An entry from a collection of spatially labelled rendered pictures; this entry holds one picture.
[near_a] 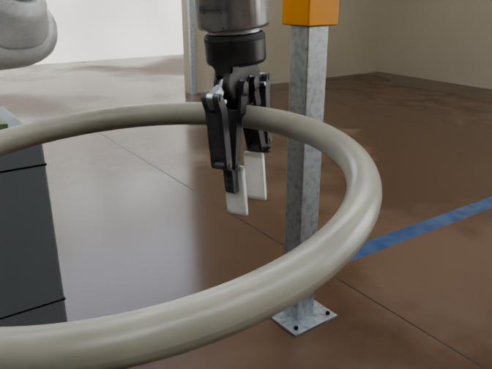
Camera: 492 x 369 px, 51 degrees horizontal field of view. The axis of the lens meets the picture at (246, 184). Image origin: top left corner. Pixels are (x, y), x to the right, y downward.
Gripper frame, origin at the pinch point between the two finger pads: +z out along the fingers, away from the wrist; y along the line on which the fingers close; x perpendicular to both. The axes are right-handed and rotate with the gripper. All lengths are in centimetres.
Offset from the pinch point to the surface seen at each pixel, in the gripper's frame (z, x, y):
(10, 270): 31, -64, -1
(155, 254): 87, -109, -93
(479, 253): 98, 15, -166
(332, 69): 110, -233, -608
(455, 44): 82, -84, -644
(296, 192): 41, -33, -83
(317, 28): -9, -28, -89
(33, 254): 29, -62, -6
